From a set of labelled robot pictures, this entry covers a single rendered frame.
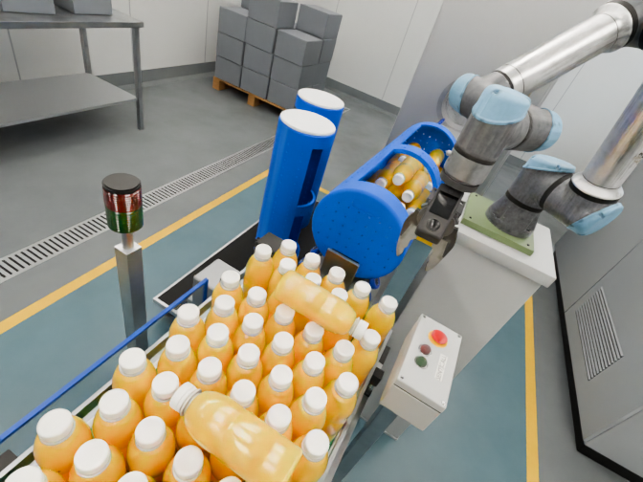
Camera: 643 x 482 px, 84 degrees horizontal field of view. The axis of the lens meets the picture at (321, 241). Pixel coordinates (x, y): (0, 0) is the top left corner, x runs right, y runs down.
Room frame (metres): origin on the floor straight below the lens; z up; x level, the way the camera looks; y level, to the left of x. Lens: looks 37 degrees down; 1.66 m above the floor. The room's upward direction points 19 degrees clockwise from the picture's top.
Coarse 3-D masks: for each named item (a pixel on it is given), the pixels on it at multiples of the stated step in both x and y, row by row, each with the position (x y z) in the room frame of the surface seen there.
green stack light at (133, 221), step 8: (112, 216) 0.47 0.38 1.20; (120, 216) 0.47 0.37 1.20; (128, 216) 0.48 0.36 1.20; (136, 216) 0.49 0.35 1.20; (112, 224) 0.47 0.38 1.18; (120, 224) 0.47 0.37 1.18; (128, 224) 0.48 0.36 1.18; (136, 224) 0.49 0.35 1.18; (120, 232) 0.47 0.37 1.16; (128, 232) 0.48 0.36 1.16
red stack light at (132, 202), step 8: (104, 192) 0.47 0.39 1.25; (136, 192) 0.50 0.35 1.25; (104, 200) 0.48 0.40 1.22; (112, 200) 0.47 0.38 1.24; (120, 200) 0.48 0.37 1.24; (128, 200) 0.48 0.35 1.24; (136, 200) 0.50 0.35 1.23; (112, 208) 0.47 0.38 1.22; (120, 208) 0.47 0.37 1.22; (128, 208) 0.48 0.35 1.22; (136, 208) 0.49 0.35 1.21
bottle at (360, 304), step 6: (348, 294) 0.62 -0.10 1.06; (354, 294) 0.62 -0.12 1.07; (348, 300) 0.61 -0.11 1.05; (354, 300) 0.61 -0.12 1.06; (360, 300) 0.61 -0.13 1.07; (366, 300) 0.62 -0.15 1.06; (354, 306) 0.60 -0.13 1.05; (360, 306) 0.60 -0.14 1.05; (366, 306) 0.61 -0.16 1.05; (360, 312) 0.60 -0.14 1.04; (360, 318) 0.60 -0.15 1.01
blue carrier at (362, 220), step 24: (408, 144) 1.27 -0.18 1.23; (432, 144) 1.64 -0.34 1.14; (360, 168) 1.05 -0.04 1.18; (432, 168) 1.19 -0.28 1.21; (336, 192) 0.84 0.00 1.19; (360, 192) 0.82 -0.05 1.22; (384, 192) 0.85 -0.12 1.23; (336, 216) 0.84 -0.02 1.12; (360, 216) 0.82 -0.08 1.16; (384, 216) 0.80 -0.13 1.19; (336, 240) 0.83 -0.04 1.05; (360, 240) 0.81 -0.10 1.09; (384, 240) 0.79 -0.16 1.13; (360, 264) 0.80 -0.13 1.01; (384, 264) 0.79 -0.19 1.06
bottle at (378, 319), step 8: (376, 304) 0.62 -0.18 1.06; (368, 312) 0.61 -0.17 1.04; (376, 312) 0.59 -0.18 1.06; (384, 312) 0.59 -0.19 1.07; (392, 312) 0.60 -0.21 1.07; (368, 320) 0.59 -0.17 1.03; (376, 320) 0.58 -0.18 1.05; (384, 320) 0.58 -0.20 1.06; (392, 320) 0.59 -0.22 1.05; (368, 328) 0.58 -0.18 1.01; (376, 328) 0.58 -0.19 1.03; (384, 328) 0.58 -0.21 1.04; (384, 336) 0.58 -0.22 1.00
